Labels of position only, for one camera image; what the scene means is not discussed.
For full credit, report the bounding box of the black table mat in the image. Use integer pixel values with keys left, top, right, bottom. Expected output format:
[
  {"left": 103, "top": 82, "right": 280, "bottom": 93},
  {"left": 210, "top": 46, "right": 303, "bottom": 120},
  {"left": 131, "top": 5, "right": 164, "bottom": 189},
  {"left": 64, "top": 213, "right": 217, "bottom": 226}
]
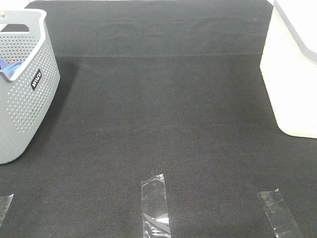
[{"left": 0, "top": 0, "right": 317, "bottom": 238}]

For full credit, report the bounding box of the clear tape strip centre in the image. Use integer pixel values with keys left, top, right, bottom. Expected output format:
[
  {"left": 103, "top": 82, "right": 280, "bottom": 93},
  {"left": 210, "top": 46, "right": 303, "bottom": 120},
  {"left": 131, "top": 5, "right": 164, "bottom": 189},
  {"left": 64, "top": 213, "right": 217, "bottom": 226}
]
[{"left": 141, "top": 174, "right": 171, "bottom": 238}]

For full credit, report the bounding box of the clear tape strip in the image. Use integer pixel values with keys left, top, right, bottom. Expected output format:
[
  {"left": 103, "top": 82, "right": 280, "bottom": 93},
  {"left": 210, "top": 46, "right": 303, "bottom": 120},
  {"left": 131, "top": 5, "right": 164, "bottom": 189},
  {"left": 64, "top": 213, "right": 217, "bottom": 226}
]
[
  {"left": 0, "top": 194, "right": 14, "bottom": 226},
  {"left": 141, "top": 174, "right": 171, "bottom": 238},
  {"left": 257, "top": 188, "right": 303, "bottom": 238}
]

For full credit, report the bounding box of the grey perforated laundry basket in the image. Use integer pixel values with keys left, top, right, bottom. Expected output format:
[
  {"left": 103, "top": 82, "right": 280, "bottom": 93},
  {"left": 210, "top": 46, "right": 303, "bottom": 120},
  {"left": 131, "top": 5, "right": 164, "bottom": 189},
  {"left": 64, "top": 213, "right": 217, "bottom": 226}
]
[{"left": 0, "top": 9, "right": 60, "bottom": 164}]

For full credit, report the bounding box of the white plastic basket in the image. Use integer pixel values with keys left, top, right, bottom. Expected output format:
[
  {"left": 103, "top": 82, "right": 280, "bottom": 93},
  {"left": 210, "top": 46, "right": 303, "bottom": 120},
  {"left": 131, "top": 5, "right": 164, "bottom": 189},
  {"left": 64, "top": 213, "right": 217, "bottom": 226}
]
[{"left": 260, "top": 0, "right": 317, "bottom": 138}]

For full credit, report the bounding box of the blue cloth in basket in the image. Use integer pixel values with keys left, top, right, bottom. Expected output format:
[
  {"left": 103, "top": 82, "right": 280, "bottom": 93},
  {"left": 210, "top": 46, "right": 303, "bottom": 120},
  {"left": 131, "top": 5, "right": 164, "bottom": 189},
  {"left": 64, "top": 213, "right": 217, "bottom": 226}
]
[{"left": 0, "top": 59, "right": 24, "bottom": 78}]

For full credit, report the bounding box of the clear tape strip right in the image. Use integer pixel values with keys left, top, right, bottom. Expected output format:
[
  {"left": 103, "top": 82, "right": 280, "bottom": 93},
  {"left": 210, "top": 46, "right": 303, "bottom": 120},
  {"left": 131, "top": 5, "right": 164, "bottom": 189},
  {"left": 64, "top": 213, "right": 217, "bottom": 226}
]
[{"left": 257, "top": 188, "right": 303, "bottom": 238}]

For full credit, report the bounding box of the clear tape strip left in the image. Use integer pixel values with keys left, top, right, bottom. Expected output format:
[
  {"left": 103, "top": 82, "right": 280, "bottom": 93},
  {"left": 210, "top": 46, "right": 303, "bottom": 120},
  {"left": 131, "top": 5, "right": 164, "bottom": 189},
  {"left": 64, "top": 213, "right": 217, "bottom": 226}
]
[{"left": 0, "top": 194, "right": 14, "bottom": 226}]

